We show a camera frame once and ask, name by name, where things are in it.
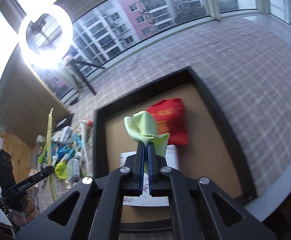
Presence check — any black flat case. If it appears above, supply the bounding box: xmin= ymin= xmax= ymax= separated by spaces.
xmin=52 ymin=113 xmax=74 ymax=133

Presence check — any wooden board backdrop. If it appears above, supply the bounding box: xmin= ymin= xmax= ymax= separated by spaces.
xmin=0 ymin=45 xmax=70 ymax=148

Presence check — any ring light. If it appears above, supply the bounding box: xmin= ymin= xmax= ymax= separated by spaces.
xmin=18 ymin=4 xmax=73 ymax=69

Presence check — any light green cloth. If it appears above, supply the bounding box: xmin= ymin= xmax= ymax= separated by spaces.
xmin=124 ymin=111 xmax=170 ymax=157

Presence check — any white box with pink print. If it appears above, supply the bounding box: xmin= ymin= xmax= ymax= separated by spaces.
xmin=123 ymin=145 xmax=179 ymax=207

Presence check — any yellow shuttlecock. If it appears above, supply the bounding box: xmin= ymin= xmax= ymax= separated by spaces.
xmin=54 ymin=161 xmax=67 ymax=180

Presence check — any red fabric pouch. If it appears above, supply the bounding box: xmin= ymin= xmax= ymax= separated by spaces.
xmin=146 ymin=98 xmax=188 ymax=146

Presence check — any black tray box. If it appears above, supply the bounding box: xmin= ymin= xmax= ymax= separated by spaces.
xmin=92 ymin=66 xmax=258 ymax=233

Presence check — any black tripod stand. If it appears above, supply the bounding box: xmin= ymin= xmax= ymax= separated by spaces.
xmin=65 ymin=58 xmax=106 ymax=96

